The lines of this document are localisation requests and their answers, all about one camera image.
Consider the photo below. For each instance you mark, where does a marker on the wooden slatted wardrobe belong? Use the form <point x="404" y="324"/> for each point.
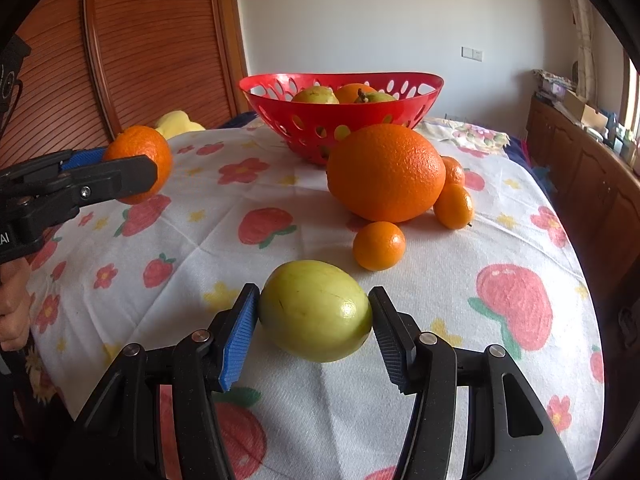
<point x="150" y="35"/>

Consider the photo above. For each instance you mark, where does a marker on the patterned white curtain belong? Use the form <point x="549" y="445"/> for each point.
<point x="582" y="35"/>

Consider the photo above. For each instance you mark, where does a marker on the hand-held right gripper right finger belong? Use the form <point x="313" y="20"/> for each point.
<point x="395" y="355"/>

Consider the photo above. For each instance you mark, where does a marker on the folded patterned cloth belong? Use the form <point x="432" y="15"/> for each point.
<point x="550" y="77"/>

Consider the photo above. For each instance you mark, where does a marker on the wooden framed window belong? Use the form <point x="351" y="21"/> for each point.
<point x="631" y="95"/>

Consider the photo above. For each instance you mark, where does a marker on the large orange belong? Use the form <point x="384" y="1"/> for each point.
<point x="145" y="142"/>
<point x="385" y="175"/>

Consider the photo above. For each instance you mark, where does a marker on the red perforated plastic basket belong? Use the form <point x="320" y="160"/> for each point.
<point x="280" y="110"/>

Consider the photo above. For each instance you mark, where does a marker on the small mandarin orange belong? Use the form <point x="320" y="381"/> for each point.
<point x="455" y="170"/>
<point x="379" y="246"/>
<point x="454" y="206"/>

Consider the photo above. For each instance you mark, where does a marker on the open cardboard box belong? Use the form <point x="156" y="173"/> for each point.
<point x="587" y="110"/>

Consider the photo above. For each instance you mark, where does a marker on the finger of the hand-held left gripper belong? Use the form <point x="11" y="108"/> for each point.
<point x="85" y="158"/>
<point x="125" y="177"/>

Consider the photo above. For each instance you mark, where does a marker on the person's left hand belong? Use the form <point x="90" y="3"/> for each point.
<point x="14" y="310"/>

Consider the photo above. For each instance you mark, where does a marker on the low wooden cabinet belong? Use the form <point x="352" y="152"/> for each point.
<point x="590" y="185"/>

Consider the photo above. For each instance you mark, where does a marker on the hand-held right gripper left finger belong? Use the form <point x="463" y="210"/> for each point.
<point x="239" y="345"/>

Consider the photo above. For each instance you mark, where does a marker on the white wall switch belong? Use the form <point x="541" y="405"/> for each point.
<point x="472" y="53"/>

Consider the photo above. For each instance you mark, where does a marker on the yellow-green lemon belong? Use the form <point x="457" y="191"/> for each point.
<point x="382" y="97"/>
<point x="312" y="96"/>
<point x="315" y="312"/>

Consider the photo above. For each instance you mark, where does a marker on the yellow plush toy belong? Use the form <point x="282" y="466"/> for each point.
<point x="175" y="122"/>

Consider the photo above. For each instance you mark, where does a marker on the lavender box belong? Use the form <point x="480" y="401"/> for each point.
<point x="552" y="92"/>

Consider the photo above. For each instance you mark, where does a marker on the white flower-print tablecloth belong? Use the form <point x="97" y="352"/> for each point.
<point x="200" y="240"/>

